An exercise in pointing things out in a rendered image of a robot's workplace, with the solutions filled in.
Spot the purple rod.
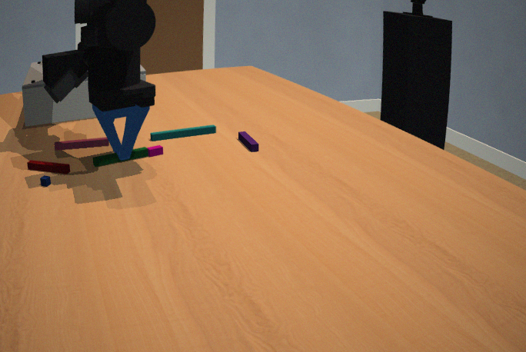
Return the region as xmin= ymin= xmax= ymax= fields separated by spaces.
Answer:
xmin=238 ymin=131 xmax=259 ymax=152

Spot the turquoise rod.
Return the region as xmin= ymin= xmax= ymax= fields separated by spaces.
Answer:
xmin=150 ymin=125 xmax=216 ymax=141

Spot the magenta rod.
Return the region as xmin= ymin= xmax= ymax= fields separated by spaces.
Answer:
xmin=147 ymin=145 xmax=163 ymax=157

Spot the small blue cube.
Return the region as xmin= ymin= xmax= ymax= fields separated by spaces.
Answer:
xmin=40 ymin=175 xmax=51 ymax=187

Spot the green rod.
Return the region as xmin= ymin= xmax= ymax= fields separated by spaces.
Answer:
xmin=93 ymin=147 xmax=148 ymax=167

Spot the pink rod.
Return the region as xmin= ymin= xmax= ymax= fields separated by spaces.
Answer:
xmin=55 ymin=138 xmax=109 ymax=151

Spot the red rod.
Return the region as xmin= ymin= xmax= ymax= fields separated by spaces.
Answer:
xmin=27 ymin=161 xmax=70 ymax=174

